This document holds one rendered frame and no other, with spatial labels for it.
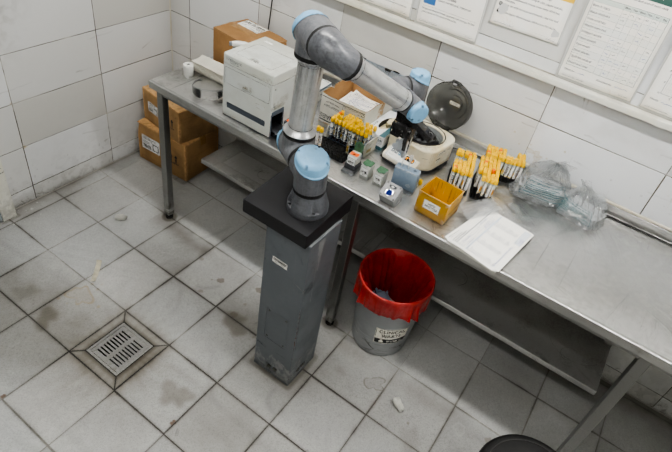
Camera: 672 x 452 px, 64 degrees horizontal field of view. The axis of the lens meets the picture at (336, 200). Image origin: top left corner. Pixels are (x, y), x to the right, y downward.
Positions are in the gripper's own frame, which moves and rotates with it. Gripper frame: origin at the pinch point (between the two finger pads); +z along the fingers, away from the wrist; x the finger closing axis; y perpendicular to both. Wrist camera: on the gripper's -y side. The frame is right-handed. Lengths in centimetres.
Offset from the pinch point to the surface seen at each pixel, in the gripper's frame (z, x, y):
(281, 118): 8, -2, 58
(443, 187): 8.1, -1.6, -18.4
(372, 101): 9, -46, 34
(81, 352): 103, 89, 95
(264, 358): 95, 51, 24
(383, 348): 95, 15, -19
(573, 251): 15, -6, -72
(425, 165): 10.5, -14.9, -6.3
